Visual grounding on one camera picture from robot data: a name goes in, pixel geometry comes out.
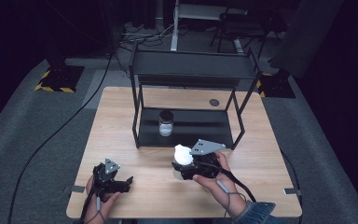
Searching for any black chair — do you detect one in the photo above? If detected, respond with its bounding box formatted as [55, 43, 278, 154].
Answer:
[209, 7, 282, 59]

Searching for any dark grey draped cloth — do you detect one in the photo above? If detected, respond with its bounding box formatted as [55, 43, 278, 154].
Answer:
[268, 0, 346, 78]

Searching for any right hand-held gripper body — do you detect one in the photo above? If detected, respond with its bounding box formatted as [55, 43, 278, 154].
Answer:
[182, 138, 227, 181]

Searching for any person's right hand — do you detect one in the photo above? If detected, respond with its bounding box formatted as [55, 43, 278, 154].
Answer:
[193, 151, 248, 218]

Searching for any white-lidded jar with white powder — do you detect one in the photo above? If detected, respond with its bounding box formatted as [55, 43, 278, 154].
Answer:
[172, 143, 196, 181]

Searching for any black-lidded glass jar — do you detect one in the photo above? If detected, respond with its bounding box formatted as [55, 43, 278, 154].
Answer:
[158, 110, 175, 137]

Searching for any right hand-held gripper cable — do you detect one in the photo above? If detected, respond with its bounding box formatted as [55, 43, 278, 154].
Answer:
[199, 161, 257, 217]

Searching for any left hand-held gripper cable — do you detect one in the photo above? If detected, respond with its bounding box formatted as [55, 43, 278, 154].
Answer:
[80, 174, 110, 224]

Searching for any white desk frame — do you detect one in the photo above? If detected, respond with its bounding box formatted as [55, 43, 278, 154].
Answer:
[170, 0, 250, 54]

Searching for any person's left hand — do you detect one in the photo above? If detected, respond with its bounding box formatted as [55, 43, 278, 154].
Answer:
[85, 176, 122, 224]

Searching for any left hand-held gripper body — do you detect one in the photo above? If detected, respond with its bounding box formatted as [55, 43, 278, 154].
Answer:
[92, 158, 125, 194]

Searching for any hand-held gripper cable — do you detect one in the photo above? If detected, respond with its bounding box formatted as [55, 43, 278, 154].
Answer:
[80, 174, 110, 224]
[199, 161, 257, 217]

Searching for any black metal two-tier rack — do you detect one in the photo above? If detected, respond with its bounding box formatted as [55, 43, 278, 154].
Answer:
[129, 40, 262, 151]

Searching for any thick black floor cable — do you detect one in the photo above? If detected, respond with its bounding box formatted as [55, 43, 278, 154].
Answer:
[7, 52, 115, 224]

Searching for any tangle of floor cables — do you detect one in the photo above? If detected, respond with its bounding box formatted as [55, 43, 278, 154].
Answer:
[117, 21, 175, 52]

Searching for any black yellow-striped stand base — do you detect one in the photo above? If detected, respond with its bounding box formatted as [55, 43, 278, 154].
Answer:
[34, 64, 86, 93]
[255, 72, 296, 99]

